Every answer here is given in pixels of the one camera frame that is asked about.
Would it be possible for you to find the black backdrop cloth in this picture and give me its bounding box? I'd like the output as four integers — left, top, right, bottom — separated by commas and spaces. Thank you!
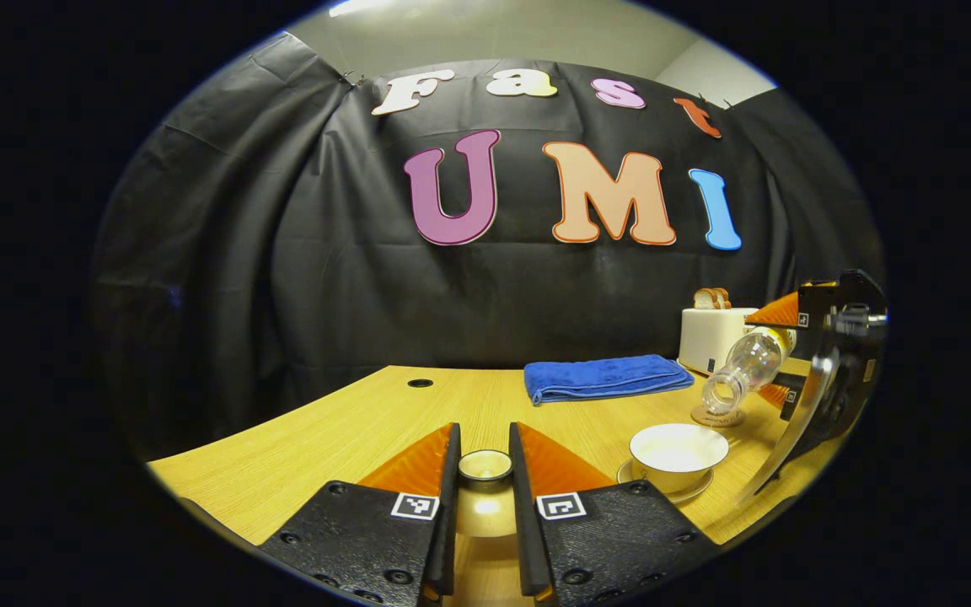
89, 34, 887, 460

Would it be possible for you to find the cream toaster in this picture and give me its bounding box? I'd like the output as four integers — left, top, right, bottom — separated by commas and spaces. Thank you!
678, 307, 760, 377

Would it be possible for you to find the cream saucer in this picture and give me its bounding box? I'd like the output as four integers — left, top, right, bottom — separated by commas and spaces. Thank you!
617, 459, 715, 505

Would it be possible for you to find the folded blue towel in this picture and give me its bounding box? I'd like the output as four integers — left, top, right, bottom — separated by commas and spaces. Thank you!
524, 354, 695, 406

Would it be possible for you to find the cream teacup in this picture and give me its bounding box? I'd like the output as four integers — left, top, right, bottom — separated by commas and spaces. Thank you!
629, 423, 730, 494

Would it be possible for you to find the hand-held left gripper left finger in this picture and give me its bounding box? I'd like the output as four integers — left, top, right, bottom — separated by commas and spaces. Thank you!
258, 422, 461, 606

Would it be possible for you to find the cream teacup lid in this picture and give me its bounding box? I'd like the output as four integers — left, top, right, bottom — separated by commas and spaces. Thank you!
456, 449, 520, 538

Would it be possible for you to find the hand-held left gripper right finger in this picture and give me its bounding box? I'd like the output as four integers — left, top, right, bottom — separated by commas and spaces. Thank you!
509, 422, 718, 604

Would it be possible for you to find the round cork coaster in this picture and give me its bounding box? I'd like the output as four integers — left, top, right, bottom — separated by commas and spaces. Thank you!
690, 405, 747, 428

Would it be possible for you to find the clear plastic water bottle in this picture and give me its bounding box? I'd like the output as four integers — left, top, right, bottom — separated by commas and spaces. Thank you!
701, 326, 797, 416

